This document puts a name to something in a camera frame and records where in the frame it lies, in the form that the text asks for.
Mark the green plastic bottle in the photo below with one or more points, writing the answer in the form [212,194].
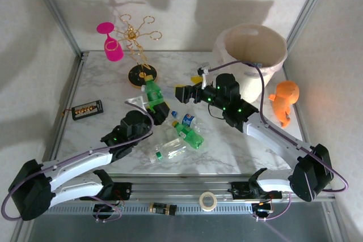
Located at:
[153,93]
[190,137]

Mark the clear bottle green label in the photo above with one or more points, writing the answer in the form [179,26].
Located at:
[167,151]

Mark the clear bottle Pepsi label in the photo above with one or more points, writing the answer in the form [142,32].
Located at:
[188,119]

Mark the black gold cylinder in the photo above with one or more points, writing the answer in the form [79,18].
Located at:
[161,208]

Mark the aluminium side rail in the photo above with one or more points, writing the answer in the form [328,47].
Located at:
[73,83]

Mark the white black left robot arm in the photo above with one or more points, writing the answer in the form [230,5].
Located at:
[79,161]

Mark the white tape roll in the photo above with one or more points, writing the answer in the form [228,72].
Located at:
[200,201]

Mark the pink wine glass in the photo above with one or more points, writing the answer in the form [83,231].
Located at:
[113,50]

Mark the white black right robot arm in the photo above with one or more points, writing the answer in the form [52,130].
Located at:
[272,133]

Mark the black abacus box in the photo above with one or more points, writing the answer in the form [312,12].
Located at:
[86,109]

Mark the orange plush toy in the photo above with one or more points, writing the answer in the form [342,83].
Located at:
[286,94]

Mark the white round bin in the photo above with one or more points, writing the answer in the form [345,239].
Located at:
[255,46]

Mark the aluminium frame post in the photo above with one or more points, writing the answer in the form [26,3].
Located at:
[56,15]
[308,6]

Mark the small black controller board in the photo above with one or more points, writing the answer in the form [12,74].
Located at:
[262,210]
[105,207]

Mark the aluminium mounting rail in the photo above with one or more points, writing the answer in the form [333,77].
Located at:
[181,188]

